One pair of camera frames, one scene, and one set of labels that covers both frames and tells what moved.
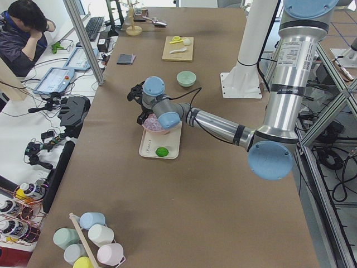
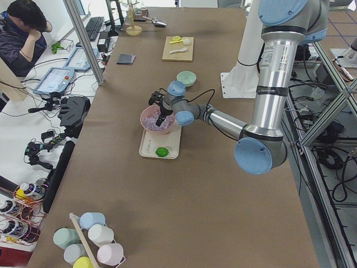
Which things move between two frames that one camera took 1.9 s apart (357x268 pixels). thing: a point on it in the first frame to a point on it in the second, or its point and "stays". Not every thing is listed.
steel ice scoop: (156, 22) stays
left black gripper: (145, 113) to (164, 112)
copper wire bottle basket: (22, 211) stays
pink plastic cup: (111, 254) stays
